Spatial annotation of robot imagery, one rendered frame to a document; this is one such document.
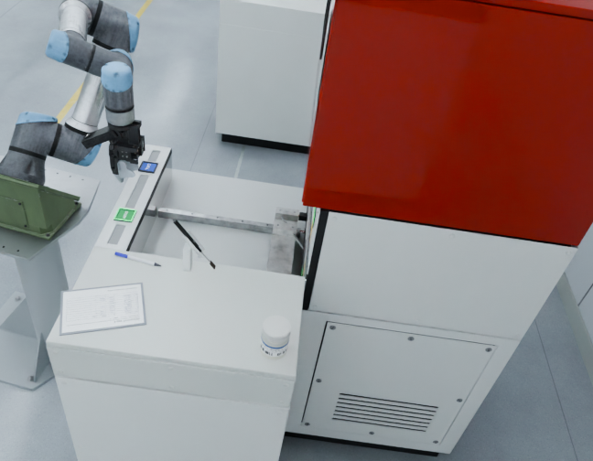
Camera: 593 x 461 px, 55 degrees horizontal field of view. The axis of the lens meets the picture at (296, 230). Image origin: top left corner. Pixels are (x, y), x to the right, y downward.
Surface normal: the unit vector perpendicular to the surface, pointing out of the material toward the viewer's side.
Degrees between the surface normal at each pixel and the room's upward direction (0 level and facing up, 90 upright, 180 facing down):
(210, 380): 90
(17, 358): 0
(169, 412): 90
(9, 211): 90
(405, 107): 90
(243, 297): 0
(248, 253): 0
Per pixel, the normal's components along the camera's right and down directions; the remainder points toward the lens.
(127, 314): 0.12, -0.74
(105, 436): -0.08, 0.66
